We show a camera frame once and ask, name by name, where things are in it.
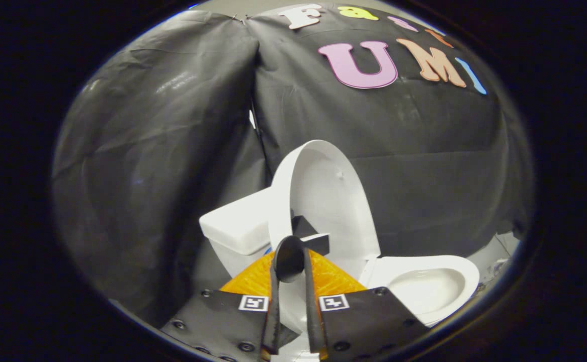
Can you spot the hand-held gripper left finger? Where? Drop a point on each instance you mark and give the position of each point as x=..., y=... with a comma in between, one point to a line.
x=274, y=311

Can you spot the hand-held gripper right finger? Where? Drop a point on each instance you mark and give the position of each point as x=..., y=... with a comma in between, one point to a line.
x=313, y=317

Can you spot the white toilet lid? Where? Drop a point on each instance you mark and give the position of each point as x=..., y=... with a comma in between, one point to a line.
x=328, y=191

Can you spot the white toilet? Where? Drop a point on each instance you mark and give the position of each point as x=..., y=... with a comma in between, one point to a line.
x=238, y=226

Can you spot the black backdrop cloth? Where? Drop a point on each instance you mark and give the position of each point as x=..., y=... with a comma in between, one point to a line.
x=424, y=166

